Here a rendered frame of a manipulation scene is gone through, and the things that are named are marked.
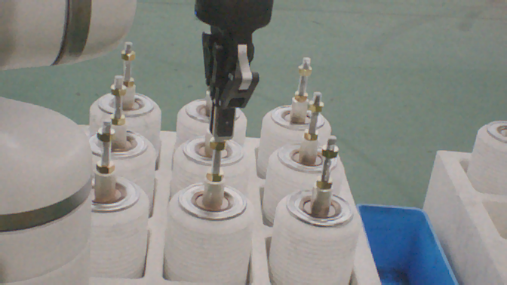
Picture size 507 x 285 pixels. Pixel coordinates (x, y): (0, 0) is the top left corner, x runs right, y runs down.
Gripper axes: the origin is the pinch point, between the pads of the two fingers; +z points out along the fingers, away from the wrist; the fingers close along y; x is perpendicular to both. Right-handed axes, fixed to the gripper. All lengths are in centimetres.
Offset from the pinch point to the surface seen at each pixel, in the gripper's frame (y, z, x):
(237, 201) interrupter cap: 0.7, 9.7, 2.4
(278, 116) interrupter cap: -20.3, 9.7, 14.7
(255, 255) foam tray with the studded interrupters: 0.9, 17.1, 5.3
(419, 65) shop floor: -101, 35, 87
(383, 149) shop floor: -55, 35, 53
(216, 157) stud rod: 0.4, 4.3, -0.4
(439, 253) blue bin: -4.3, 23.5, 34.2
